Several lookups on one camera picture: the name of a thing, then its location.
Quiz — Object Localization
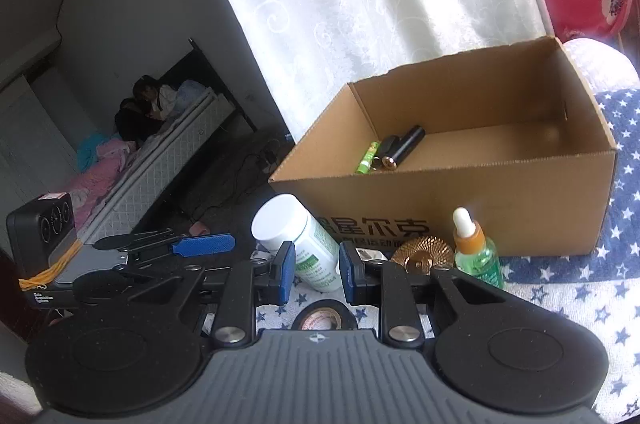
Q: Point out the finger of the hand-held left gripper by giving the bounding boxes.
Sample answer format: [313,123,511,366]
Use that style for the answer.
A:
[75,261,231,300]
[94,231,237,257]

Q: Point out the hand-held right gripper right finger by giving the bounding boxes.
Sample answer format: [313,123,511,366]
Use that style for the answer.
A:
[339,241,501,347]

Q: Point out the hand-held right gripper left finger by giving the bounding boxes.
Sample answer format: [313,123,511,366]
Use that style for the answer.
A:
[145,241,296,347]

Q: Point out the white pill bottle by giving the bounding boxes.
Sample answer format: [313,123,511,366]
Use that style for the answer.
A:
[251,194,346,294]

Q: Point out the black tape roll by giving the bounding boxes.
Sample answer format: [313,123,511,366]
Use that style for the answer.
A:
[292,299,358,331]

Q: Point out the dark jar with gold lid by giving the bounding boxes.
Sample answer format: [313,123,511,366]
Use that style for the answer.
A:
[390,236,453,275]

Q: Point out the green glue stick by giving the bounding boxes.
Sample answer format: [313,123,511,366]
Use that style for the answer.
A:
[355,141,382,175]

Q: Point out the black key fob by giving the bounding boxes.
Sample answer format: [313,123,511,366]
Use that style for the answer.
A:
[372,135,398,167]

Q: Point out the green dropper bottle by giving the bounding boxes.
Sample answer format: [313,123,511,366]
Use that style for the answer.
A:
[451,206,506,290]

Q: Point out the black lipstick tube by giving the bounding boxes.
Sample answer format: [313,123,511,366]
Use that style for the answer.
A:
[382,125,427,169]

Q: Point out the brown cardboard box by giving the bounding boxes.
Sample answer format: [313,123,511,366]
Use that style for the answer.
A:
[269,35,618,257]

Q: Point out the pink bedding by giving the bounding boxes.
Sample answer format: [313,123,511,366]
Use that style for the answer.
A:
[65,134,138,225]

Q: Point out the bed with white mattress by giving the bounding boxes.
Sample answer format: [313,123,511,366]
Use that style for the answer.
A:
[0,36,261,250]

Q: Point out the white wardrobe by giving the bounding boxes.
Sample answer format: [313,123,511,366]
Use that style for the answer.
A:
[0,29,91,205]

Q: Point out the white star towel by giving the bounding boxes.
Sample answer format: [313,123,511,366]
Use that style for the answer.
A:
[252,239,640,424]

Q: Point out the white lace curtain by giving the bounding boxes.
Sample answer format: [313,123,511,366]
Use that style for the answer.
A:
[182,0,556,145]

